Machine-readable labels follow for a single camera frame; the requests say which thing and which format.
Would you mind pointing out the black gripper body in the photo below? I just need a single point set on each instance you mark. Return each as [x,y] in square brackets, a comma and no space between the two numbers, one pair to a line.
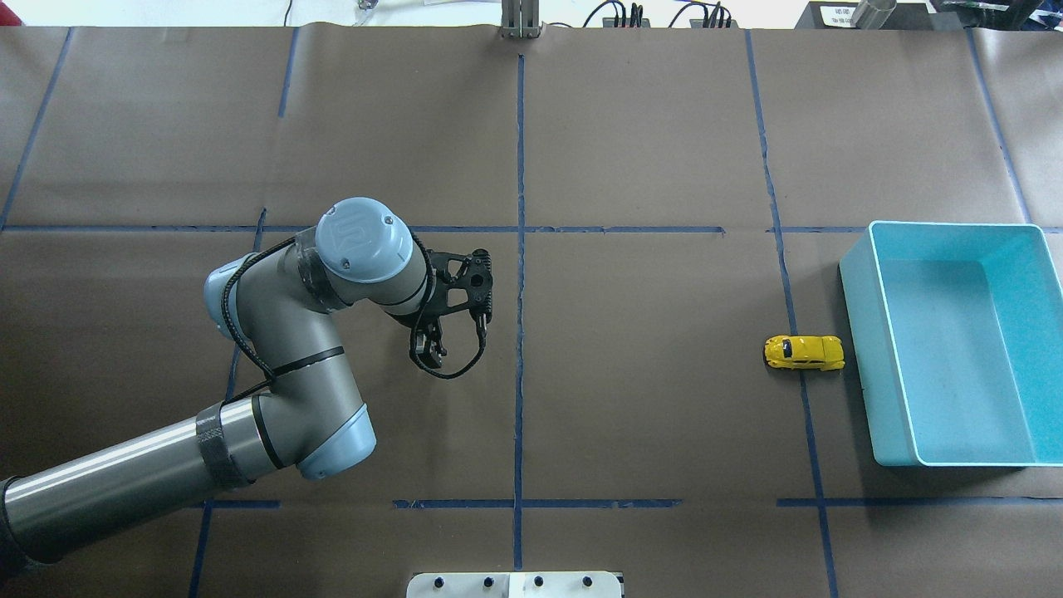
[426,344]

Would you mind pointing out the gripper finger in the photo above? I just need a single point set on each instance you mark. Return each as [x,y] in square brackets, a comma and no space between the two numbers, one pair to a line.
[436,351]
[420,347]

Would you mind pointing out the yellow beetle toy car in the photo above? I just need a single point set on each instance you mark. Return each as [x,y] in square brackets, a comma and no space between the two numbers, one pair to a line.
[823,353]

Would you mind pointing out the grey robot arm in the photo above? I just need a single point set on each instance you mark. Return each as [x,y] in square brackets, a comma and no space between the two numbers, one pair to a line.
[278,306]

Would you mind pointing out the black box with label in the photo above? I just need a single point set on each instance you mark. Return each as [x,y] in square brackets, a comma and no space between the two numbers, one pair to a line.
[819,15]

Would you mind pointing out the turquoise plastic bin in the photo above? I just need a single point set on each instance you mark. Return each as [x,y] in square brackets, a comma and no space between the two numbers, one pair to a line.
[957,331]

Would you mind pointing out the silver metal cylinder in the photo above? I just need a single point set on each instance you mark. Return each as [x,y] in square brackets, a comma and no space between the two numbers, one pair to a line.
[871,15]

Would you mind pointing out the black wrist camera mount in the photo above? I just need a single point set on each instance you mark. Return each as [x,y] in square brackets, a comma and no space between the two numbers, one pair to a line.
[463,282]

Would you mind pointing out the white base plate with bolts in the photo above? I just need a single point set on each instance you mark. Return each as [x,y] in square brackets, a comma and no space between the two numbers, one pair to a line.
[517,584]

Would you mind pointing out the grey metal post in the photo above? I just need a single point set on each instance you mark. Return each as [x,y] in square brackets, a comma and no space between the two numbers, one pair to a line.
[520,19]

